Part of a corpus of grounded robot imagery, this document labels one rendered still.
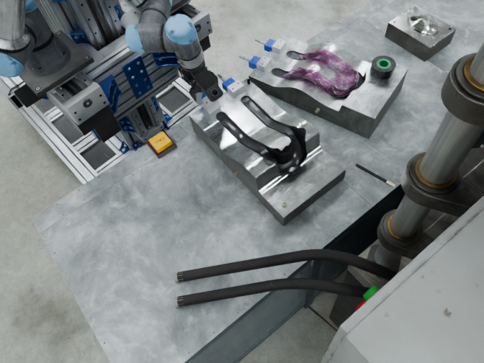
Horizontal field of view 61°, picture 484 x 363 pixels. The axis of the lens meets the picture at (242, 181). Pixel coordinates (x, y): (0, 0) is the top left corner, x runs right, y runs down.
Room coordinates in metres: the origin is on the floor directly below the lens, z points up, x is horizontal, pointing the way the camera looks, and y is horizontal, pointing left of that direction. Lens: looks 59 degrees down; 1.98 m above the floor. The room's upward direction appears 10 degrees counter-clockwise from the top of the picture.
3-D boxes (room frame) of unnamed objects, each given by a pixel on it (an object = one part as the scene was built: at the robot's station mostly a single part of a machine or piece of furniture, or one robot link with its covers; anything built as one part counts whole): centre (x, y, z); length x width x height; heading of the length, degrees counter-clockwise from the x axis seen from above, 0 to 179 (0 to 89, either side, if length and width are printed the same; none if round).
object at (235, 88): (1.07, -0.01, 0.89); 0.13 x 0.05 x 0.05; 29
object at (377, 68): (0.99, -0.54, 0.93); 0.08 x 0.08 x 0.04
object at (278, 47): (1.28, -0.20, 0.86); 0.13 x 0.05 x 0.05; 46
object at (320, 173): (0.81, -0.09, 0.87); 0.50 x 0.26 x 0.14; 29
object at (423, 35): (1.22, -0.79, 0.84); 0.20 x 0.15 x 0.07; 29
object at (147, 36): (0.98, 0.18, 1.23); 0.11 x 0.11 x 0.08; 76
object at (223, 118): (0.83, -0.10, 0.92); 0.35 x 0.16 x 0.09; 29
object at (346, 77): (1.05, -0.36, 0.90); 0.26 x 0.18 x 0.08; 46
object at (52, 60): (1.19, 0.58, 1.09); 0.15 x 0.15 x 0.10
